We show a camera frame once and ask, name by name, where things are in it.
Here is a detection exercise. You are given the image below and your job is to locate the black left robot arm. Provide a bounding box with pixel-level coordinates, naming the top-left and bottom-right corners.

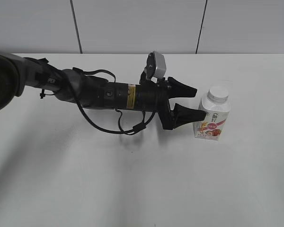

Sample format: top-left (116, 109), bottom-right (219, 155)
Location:
top-left (0, 52), bottom-right (206, 130)

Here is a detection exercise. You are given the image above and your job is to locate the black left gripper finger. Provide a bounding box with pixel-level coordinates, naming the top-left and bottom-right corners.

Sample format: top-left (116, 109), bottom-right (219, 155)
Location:
top-left (168, 77), bottom-right (197, 98)
top-left (172, 104), bottom-right (206, 128)

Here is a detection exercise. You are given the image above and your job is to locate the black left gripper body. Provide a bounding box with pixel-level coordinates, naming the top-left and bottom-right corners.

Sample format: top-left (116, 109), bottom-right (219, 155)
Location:
top-left (135, 77), bottom-right (177, 130)

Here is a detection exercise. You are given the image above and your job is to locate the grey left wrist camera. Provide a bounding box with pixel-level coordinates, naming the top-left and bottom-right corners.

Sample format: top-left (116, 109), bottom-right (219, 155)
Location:
top-left (144, 51), bottom-right (167, 80)

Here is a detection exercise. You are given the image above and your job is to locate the white bottle cap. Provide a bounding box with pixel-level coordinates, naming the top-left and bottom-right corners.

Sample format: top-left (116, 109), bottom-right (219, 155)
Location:
top-left (207, 86), bottom-right (229, 104)

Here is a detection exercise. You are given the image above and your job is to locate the white yili yogurt bottle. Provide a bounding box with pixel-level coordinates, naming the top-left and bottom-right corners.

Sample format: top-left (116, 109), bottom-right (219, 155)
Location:
top-left (194, 92), bottom-right (231, 140)

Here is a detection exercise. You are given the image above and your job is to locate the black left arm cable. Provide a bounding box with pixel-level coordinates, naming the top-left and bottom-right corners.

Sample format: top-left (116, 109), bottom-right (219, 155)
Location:
top-left (68, 67), bottom-right (154, 136)

